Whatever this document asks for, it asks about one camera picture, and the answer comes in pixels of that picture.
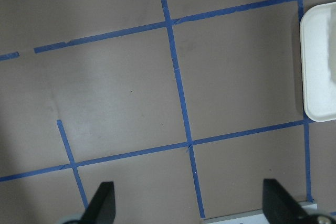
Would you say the white rectangular tray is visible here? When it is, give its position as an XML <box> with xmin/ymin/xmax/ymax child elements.
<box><xmin>300</xmin><ymin>2</ymin><xmax>335</xmax><ymax>122</ymax></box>

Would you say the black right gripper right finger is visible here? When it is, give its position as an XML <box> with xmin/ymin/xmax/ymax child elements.
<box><xmin>262</xmin><ymin>179</ymin><xmax>310</xmax><ymax>224</ymax></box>

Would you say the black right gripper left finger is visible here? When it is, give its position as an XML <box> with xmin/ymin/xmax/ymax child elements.
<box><xmin>81</xmin><ymin>182</ymin><xmax>116</xmax><ymax>223</ymax></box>

